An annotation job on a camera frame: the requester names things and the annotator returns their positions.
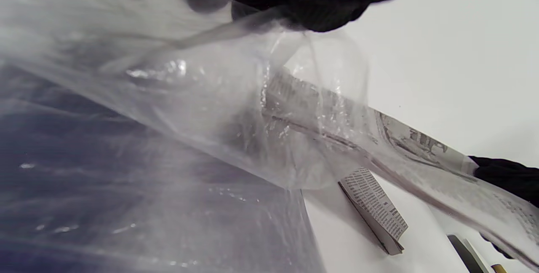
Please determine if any person's right hand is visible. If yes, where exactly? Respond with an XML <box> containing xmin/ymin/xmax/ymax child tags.
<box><xmin>470</xmin><ymin>156</ymin><xmax>539</xmax><ymax>209</ymax></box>

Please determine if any blue folder with clear sleeves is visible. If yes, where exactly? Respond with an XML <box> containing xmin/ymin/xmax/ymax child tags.
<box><xmin>0</xmin><ymin>0</ymin><xmax>372</xmax><ymax>273</ymax></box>

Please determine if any newspaper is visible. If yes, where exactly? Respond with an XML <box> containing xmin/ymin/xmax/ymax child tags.
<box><xmin>260</xmin><ymin>69</ymin><xmax>539</xmax><ymax>270</ymax></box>
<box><xmin>338</xmin><ymin>167</ymin><xmax>409</xmax><ymax>256</ymax></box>

